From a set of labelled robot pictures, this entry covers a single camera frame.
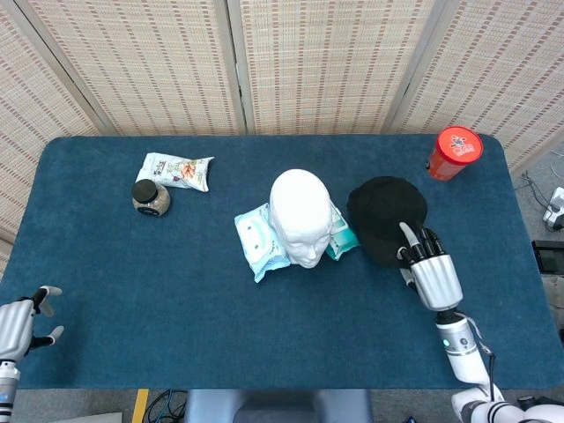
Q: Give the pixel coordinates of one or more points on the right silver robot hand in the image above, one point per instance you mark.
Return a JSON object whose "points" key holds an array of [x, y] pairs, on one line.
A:
{"points": [[436, 282]]}

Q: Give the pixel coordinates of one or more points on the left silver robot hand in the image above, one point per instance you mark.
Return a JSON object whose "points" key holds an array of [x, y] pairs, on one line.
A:
{"points": [[15, 328]]}

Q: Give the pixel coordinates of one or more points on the black baseball cap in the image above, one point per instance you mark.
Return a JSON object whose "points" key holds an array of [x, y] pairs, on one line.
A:
{"points": [[379, 211]]}

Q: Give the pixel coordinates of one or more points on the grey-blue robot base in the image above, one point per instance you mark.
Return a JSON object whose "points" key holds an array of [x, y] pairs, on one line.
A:
{"points": [[277, 407]]}

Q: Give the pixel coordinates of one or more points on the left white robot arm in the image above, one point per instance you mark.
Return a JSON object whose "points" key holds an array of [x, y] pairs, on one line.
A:
{"points": [[8, 388]]}

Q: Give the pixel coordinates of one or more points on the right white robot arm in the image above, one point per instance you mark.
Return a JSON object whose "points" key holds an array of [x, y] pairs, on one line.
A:
{"points": [[467, 365]]}

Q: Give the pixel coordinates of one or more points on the white foam mannequin head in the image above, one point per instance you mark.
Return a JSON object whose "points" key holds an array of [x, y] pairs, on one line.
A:
{"points": [[299, 207]]}

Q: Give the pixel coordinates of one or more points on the green wet wipes pack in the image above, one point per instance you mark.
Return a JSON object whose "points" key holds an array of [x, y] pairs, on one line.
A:
{"points": [[343, 240]]}

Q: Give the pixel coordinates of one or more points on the black flat box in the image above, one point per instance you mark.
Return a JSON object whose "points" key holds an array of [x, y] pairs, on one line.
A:
{"points": [[548, 257]]}

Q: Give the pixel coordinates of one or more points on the grey flat board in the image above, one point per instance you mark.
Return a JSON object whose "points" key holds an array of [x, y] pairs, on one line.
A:
{"points": [[88, 418]]}

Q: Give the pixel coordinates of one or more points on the orange cup with red lid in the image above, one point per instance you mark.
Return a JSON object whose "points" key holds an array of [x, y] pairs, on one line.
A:
{"points": [[449, 163]]}

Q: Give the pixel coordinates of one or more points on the white power adapter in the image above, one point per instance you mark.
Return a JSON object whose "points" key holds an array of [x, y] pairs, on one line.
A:
{"points": [[556, 207]]}

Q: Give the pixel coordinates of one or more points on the yellow floor tape strip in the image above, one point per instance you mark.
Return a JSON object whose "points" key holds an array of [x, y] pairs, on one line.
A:
{"points": [[141, 405]]}

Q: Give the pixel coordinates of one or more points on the small black round object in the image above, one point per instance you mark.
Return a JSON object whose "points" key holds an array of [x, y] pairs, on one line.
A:
{"points": [[525, 401]]}

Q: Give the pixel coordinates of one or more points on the blue table cloth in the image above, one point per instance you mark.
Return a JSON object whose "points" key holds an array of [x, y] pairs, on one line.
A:
{"points": [[176, 308]]}

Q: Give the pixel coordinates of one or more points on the glass jar with black lid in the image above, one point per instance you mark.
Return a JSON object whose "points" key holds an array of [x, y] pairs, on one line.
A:
{"points": [[150, 200]]}

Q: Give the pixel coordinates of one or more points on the light blue wet wipes pack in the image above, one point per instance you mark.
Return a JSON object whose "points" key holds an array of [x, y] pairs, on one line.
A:
{"points": [[255, 238]]}

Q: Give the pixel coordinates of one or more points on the white snack bag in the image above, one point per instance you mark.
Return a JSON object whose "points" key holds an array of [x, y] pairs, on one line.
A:
{"points": [[176, 172]]}

